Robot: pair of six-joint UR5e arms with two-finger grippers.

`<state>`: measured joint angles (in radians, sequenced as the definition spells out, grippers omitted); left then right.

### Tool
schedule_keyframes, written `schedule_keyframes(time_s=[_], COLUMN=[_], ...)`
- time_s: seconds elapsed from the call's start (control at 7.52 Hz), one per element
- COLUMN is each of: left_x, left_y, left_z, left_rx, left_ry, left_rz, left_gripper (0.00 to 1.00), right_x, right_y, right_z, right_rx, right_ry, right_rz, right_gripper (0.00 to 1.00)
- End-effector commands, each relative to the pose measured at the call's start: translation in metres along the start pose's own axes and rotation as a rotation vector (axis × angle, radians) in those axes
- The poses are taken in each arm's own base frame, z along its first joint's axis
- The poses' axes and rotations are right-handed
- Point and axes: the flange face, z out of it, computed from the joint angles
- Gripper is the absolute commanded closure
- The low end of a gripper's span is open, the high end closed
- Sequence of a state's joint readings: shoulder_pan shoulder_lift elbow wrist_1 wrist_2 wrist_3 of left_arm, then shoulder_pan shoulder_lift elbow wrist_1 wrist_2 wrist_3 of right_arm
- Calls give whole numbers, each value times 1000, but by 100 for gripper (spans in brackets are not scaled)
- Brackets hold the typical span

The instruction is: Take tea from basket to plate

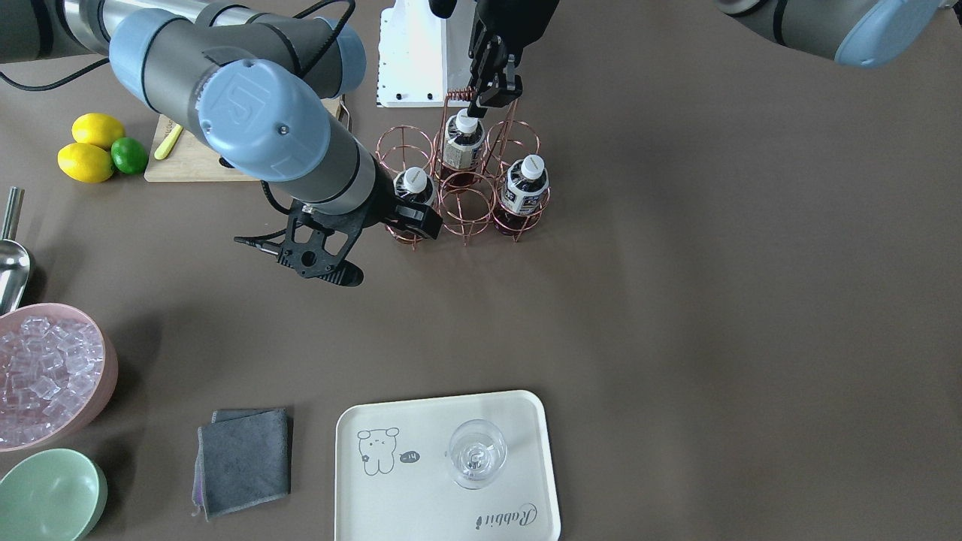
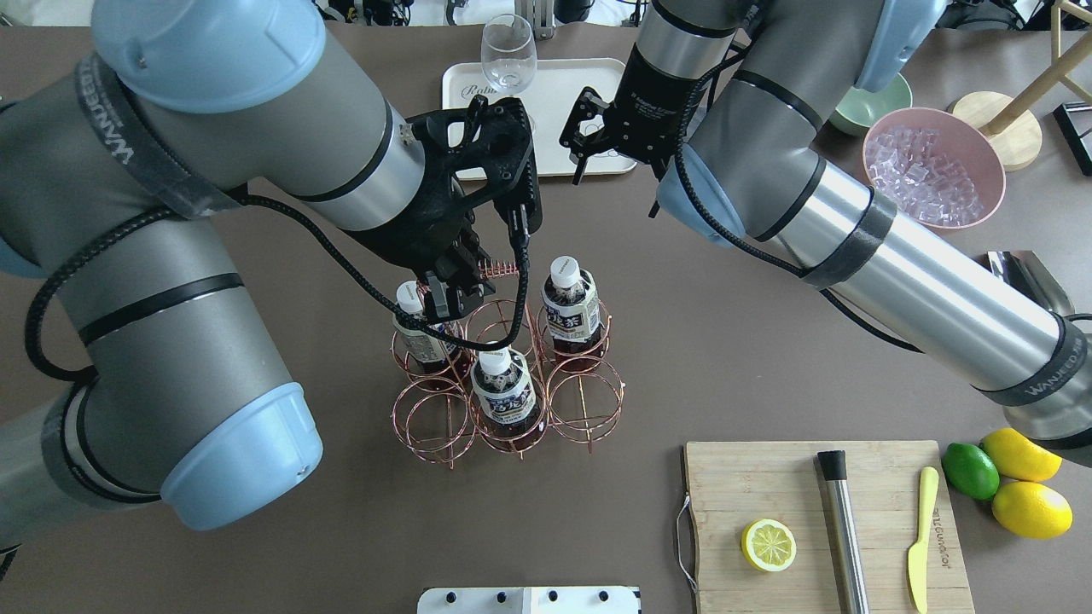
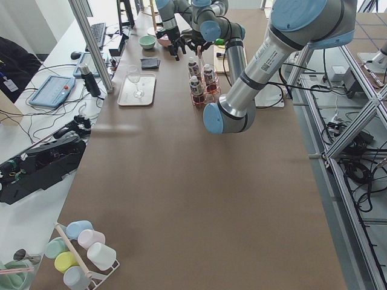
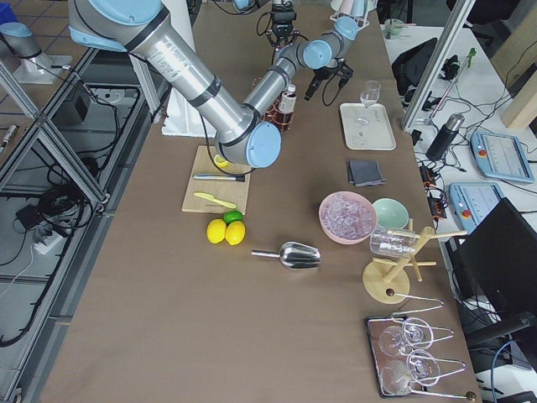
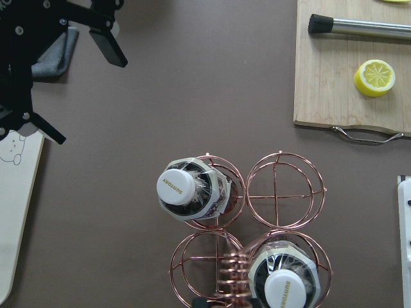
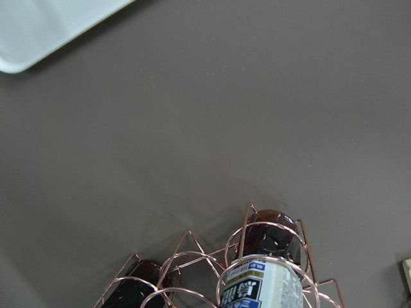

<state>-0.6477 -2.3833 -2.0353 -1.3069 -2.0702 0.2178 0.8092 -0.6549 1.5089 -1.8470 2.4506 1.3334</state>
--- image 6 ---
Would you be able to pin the copper wire bottle basket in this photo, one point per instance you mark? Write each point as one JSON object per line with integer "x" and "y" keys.
{"x": 193, "y": 277}

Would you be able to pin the tea bottle white cap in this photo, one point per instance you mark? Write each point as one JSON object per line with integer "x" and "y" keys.
{"x": 260, "y": 283}

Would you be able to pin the white rabbit tray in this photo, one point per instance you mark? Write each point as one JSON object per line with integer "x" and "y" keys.
{"x": 32, "y": 30}

